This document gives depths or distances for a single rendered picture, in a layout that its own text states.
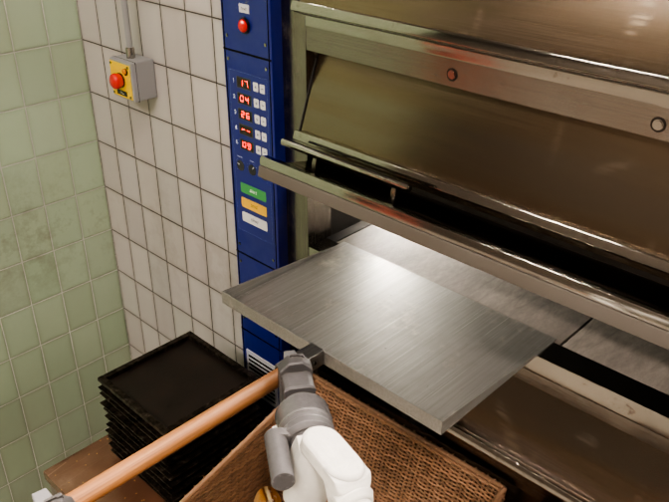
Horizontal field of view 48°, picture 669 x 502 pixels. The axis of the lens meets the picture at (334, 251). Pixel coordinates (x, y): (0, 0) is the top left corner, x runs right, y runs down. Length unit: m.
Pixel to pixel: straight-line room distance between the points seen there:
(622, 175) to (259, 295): 0.74
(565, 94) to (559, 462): 0.69
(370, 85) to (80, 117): 1.10
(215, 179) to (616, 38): 1.10
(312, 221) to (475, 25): 0.65
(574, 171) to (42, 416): 1.96
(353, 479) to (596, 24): 0.73
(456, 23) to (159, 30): 0.90
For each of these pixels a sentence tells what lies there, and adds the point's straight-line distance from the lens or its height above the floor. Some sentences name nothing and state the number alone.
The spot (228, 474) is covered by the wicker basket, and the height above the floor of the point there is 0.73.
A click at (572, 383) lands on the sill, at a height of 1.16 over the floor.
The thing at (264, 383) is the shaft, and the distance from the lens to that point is 1.28.
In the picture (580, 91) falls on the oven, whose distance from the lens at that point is 1.22.
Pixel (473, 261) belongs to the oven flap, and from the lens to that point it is 1.23.
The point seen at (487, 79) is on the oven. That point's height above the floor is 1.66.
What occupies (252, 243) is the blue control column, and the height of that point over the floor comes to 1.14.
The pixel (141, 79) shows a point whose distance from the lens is 2.01.
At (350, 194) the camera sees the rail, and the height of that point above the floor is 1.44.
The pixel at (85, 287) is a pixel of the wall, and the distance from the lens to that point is 2.55.
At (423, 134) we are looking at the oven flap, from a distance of 1.41.
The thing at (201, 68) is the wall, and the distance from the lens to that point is 1.86.
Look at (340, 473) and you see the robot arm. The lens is 1.07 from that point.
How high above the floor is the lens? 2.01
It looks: 29 degrees down
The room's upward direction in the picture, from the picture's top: straight up
